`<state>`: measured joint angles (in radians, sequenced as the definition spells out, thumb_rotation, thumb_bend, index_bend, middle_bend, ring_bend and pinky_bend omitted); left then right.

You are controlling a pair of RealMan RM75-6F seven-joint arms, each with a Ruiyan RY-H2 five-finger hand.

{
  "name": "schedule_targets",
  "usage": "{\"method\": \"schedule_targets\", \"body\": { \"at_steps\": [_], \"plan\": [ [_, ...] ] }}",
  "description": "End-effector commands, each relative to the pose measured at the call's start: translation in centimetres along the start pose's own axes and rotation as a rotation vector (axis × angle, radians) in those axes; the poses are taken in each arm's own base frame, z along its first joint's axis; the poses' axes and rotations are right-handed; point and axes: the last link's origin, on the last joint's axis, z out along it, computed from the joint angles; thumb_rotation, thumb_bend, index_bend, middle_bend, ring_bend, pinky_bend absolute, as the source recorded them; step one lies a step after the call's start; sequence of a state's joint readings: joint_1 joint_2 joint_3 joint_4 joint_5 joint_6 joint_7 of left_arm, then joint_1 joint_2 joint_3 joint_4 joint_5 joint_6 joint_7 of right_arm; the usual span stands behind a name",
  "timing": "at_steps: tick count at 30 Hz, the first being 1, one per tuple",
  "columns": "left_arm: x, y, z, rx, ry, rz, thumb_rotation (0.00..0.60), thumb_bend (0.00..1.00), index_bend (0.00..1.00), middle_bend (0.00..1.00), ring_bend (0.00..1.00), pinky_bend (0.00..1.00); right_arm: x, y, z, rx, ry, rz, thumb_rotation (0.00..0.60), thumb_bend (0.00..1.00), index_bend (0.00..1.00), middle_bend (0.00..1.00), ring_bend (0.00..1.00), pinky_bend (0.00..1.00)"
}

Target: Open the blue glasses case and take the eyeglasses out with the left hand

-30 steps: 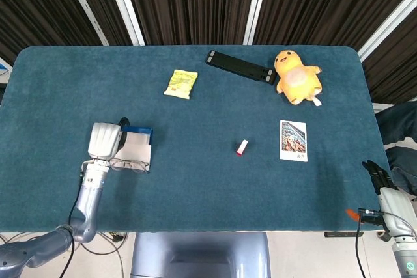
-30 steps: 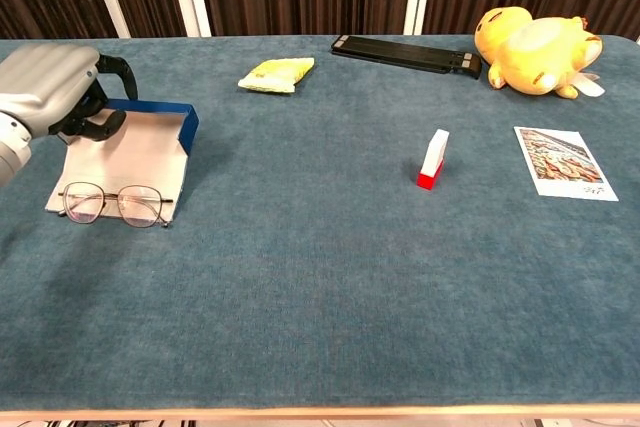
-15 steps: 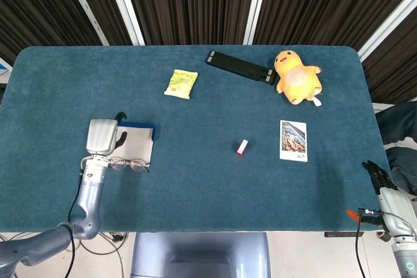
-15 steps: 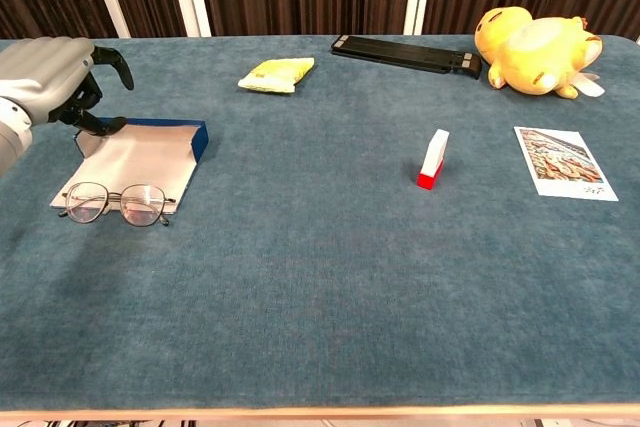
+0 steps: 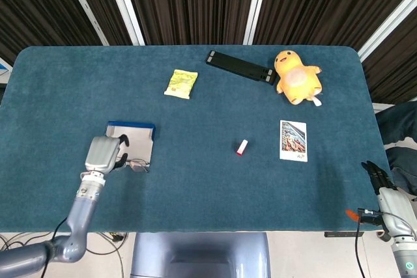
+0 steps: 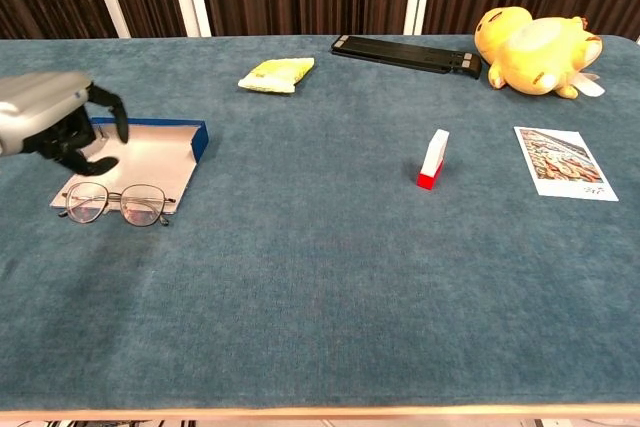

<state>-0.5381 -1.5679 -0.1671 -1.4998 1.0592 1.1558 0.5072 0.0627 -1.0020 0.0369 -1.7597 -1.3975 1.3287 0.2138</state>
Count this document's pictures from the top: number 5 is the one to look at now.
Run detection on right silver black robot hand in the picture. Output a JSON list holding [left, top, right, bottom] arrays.
[[360, 160, 417, 238]]

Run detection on blue printed glasses case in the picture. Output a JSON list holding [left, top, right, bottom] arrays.
[[104, 120, 156, 170]]

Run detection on white partition frame post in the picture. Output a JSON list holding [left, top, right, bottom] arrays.
[[242, 0, 272, 46], [102, 0, 146, 46], [356, 0, 417, 63], [59, 0, 110, 46]]

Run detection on black table bracket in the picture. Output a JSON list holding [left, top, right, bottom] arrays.
[[324, 230, 365, 238]]

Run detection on black folding stand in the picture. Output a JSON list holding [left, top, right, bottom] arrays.
[[205, 49, 278, 86]]

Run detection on eyeglasses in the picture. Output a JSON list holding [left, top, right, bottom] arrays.
[[115, 158, 151, 174]]

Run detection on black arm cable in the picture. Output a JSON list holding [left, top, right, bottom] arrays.
[[354, 207, 392, 278], [40, 215, 70, 278]]

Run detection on white bordered photo card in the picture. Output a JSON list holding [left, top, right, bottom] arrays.
[[279, 119, 309, 163]]

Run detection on person legs in jeans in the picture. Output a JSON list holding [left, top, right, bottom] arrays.
[[375, 101, 417, 196]]

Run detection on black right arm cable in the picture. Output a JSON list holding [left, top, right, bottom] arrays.
[[354, 207, 392, 278]]

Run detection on grey floor cable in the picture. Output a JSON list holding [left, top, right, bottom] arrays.
[[0, 232, 53, 252]]

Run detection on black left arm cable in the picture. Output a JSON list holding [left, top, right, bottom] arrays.
[[40, 215, 70, 278]]

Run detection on blue grey robot torso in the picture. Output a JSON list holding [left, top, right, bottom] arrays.
[[130, 232, 272, 278]]

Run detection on white blue board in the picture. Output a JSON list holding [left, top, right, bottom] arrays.
[[0, 57, 14, 86]]

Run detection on red and white block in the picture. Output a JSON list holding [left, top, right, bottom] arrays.
[[235, 139, 250, 156]]

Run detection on yellow plush toy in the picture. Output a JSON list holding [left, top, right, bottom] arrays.
[[273, 49, 324, 107]]

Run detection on teal felt table cover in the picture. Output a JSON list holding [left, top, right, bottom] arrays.
[[0, 45, 392, 234]]

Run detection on black floor cable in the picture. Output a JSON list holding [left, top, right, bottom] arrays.
[[85, 232, 128, 277]]

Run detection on yellow snack packet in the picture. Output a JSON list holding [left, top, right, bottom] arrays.
[[164, 69, 199, 100]]

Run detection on dark brown curtain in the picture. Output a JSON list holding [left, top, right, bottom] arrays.
[[0, 0, 417, 105]]

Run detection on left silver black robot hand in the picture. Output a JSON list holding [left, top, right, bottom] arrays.
[[84, 133, 130, 176]]

